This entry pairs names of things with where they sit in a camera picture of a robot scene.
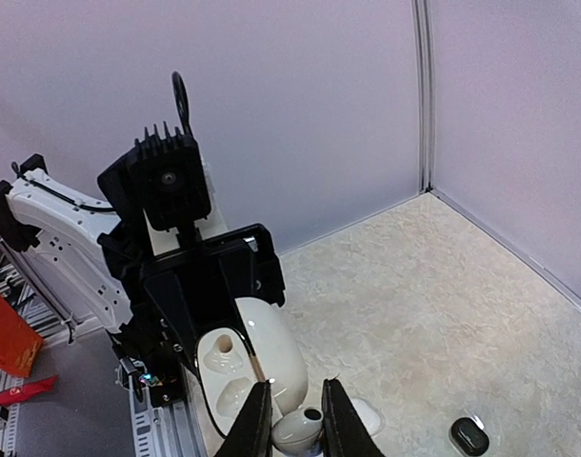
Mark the white closed charging case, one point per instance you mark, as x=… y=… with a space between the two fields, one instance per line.
x=370 y=417

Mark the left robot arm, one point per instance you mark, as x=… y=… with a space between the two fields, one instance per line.
x=59 y=227

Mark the black charging case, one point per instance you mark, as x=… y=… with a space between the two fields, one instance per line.
x=468 y=437

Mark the white stem earbud centre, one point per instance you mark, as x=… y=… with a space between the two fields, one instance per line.
x=298 y=432

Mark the left aluminium frame post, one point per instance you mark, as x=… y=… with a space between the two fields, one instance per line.
x=426 y=93

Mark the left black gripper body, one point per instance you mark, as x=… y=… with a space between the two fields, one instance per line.
x=251 y=264

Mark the orange tote bag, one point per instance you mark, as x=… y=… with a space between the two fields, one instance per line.
x=19 y=343

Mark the aluminium front rail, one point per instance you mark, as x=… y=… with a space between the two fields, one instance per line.
x=92 y=410

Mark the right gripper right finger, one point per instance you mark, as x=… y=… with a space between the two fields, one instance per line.
x=343 y=431

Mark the white charging case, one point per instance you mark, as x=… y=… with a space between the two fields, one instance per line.
x=370 y=417
x=228 y=365

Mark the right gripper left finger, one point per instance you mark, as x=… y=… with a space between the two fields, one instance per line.
x=250 y=435

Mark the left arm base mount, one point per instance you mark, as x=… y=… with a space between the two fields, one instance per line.
x=156 y=373

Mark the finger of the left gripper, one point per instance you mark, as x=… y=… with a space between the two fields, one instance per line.
x=166 y=293
x=240 y=327

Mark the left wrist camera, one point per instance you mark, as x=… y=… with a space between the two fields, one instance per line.
x=159 y=182

